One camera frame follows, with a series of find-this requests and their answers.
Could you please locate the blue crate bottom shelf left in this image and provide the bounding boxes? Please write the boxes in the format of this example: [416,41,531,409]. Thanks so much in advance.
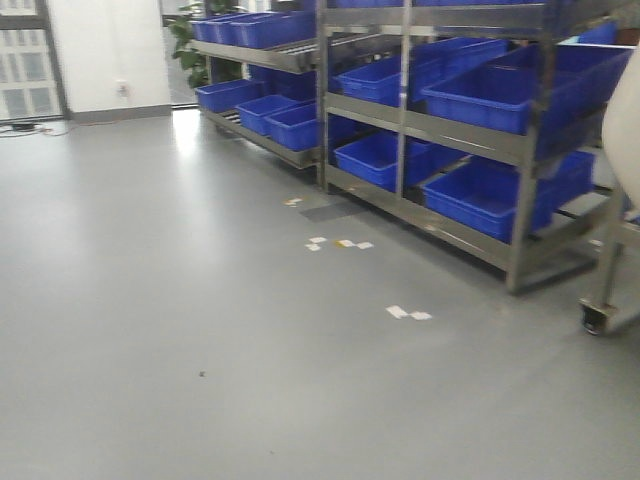
[333,130,471,193]

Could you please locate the blue crate shelf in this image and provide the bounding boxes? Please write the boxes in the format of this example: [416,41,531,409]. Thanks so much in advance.
[333,130,471,193]
[421,44,633,156]
[335,37,508,107]
[422,151,595,243]

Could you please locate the blue crate bottom shelf front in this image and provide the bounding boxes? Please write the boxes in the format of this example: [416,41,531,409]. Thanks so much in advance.
[422,151,595,243]

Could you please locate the blue crate middle shelf left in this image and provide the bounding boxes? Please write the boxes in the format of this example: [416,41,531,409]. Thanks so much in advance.
[335,37,508,107]

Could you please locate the far steel shelf rack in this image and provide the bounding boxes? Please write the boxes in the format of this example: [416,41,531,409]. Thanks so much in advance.
[191,11,320,169]

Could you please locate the stainless steel shelf rack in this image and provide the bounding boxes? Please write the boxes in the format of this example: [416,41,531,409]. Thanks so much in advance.
[317,1,628,293]

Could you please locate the blue crate middle shelf front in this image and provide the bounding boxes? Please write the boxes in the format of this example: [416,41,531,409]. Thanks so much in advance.
[421,44,633,156]

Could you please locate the green potted plant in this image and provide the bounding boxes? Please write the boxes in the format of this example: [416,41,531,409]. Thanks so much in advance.
[164,1,241,89]

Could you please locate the steel cart with caster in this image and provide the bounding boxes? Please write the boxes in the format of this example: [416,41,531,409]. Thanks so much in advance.
[580,185,639,336]

